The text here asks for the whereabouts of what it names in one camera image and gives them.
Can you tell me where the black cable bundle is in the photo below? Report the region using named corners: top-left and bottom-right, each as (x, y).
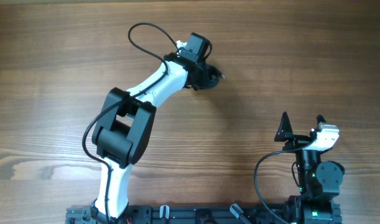
top-left (205, 64), bottom-right (226, 90)

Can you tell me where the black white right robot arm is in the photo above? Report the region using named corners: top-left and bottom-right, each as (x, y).
top-left (274, 112), bottom-right (345, 223)

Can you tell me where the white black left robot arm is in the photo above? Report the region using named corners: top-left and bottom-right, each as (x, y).
top-left (85, 53), bottom-right (222, 223)

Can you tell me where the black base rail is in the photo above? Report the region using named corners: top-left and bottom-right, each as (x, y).
top-left (65, 203), bottom-right (343, 224)

